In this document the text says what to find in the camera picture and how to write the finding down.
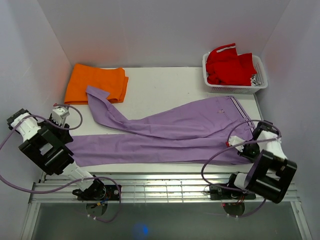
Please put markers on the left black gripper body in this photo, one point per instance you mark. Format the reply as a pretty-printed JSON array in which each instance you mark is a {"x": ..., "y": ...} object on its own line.
[{"x": 55, "y": 130}]

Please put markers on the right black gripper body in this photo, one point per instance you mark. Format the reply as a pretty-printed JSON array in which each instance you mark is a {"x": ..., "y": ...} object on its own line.
[{"x": 251, "y": 151}]

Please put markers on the purple trousers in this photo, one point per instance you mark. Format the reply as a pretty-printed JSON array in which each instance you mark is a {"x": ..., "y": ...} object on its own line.
[{"x": 192, "y": 132}]

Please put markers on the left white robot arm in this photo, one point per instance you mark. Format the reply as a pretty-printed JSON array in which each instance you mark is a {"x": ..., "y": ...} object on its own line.
[{"x": 45, "y": 144}]

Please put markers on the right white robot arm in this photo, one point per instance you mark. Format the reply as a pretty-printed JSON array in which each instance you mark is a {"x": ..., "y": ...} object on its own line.
[{"x": 272, "y": 172}]

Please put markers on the folded orange trousers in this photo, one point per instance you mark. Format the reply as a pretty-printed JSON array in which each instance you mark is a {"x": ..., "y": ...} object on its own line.
[{"x": 113, "y": 81}]

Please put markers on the red trousers in basket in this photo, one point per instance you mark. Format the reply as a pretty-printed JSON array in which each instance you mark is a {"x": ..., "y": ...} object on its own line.
[{"x": 224, "y": 66}]

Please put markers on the white plastic basket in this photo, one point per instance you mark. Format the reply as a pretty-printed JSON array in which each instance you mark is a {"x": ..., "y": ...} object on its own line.
[{"x": 261, "y": 78}]

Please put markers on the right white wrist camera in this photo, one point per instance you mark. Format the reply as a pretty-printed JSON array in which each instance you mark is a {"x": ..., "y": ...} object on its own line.
[{"x": 235, "y": 140}]

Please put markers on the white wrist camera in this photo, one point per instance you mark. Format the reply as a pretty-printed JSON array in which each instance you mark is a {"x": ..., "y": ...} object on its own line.
[
  {"x": 59, "y": 115},
  {"x": 235, "y": 140}
]

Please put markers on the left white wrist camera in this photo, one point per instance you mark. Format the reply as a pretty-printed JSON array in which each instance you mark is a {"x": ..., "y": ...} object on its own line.
[{"x": 59, "y": 115}]

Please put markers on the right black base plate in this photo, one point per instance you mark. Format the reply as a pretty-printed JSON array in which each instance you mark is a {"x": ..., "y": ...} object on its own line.
[{"x": 225, "y": 191}]

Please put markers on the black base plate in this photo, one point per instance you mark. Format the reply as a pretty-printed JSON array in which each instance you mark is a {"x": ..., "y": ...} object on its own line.
[
  {"x": 108, "y": 192},
  {"x": 225, "y": 191}
]

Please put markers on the aluminium rail frame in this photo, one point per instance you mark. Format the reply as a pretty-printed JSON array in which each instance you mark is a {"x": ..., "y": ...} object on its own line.
[{"x": 151, "y": 183}]

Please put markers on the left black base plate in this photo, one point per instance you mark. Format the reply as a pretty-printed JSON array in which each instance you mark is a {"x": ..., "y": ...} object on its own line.
[{"x": 108, "y": 192}]

